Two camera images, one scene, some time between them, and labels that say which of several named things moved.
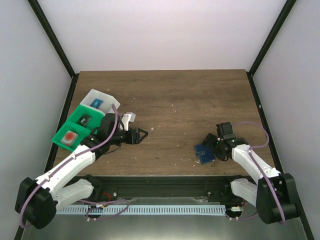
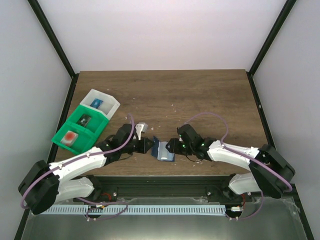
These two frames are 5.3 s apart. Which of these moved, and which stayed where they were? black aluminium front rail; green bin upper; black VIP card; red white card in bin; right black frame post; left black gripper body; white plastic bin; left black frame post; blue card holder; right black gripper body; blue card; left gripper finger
Moved: right black gripper body; left gripper finger; blue card holder; left black gripper body
Stayed: black VIP card; left black frame post; right black frame post; white plastic bin; green bin upper; red white card in bin; blue card; black aluminium front rail
